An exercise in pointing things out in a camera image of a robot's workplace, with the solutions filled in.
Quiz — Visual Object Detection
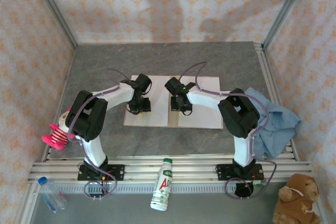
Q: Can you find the white paper sheet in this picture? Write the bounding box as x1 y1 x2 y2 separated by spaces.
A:
178 76 223 128
125 75 169 127

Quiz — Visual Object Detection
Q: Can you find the brown cardboard folder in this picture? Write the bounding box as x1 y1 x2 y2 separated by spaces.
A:
123 74 224 130

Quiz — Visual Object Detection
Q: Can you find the white green drink bottle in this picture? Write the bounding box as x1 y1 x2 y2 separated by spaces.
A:
150 157 173 211

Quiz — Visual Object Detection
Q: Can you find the pink white plush toy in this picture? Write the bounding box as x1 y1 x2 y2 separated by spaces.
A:
41 107 77 151

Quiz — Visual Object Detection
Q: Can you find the blue cloth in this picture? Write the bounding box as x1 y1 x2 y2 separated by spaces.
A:
244 87 301 159

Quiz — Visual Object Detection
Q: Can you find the clear bottle blue cap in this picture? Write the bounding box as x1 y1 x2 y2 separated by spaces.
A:
38 176 66 214

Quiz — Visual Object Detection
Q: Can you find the brown teddy bear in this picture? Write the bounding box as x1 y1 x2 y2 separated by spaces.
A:
272 173 321 224

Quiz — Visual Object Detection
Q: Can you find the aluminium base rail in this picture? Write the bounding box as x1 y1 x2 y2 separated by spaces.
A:
27 154 313 184

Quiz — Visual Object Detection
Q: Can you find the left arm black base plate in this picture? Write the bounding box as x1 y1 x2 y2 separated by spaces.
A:
77 164 125 182

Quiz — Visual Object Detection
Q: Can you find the aluminium side rail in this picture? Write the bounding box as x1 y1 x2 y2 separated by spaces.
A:
253 41 300 162

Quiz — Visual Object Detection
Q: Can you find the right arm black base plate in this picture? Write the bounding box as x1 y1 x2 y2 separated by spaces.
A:
215 163 265 182

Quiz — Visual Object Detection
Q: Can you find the grey slotted cable duct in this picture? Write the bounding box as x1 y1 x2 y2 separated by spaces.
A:
39 183 281 195

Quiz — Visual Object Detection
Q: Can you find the left aluminium corner post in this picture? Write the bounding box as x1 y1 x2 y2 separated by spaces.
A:
28 0 79 49

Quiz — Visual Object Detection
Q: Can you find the aluminium corner post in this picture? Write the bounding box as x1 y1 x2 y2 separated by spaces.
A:
28 0 79 49
262 0 313 49

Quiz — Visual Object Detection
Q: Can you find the right aluminium corner post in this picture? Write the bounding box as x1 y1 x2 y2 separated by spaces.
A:
262 0 313 49

